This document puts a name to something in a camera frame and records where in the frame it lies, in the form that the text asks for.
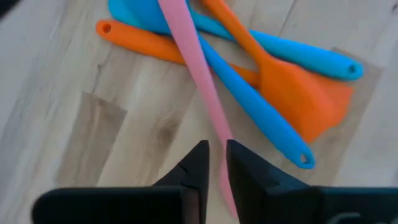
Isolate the blue silicone spatula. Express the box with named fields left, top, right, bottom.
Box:
left=185, top=6, right=365, bottom=82

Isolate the orange silicone spatula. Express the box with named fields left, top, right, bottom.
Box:
left=200, top=0, right=343, bottom=144
left=95, top=19, right=354, bottom=131

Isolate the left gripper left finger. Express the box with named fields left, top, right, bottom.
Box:
left=30, top=139, right=210, bottom=224

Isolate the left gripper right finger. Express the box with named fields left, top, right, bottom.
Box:
left=226, top=139, right=398, bottom=224

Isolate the blue silicone spoon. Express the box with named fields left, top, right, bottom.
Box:
left=107, top=0, right=316, bottom=170

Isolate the pink silicone spatula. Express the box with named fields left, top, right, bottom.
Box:
left=157, top=0, right=241, bottom=220

